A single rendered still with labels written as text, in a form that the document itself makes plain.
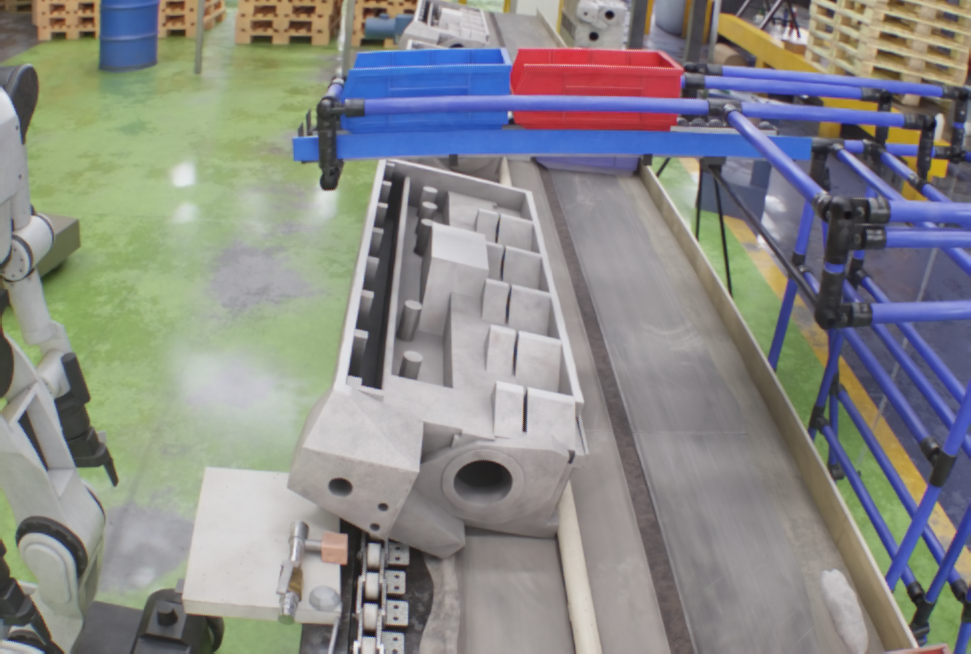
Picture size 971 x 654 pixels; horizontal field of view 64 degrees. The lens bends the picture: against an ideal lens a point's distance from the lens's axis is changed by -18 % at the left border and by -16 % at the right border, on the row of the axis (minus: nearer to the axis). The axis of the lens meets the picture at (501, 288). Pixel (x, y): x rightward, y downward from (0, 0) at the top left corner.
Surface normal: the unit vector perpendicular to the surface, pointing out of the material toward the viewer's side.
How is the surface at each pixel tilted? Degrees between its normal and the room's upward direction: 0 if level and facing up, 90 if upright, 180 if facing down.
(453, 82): 92
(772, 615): 0
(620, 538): 0
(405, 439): 30
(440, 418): 10
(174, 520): 0
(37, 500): 90
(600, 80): 92
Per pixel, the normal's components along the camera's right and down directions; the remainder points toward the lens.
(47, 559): 0.04, 0.44
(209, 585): 0.11, -0.90
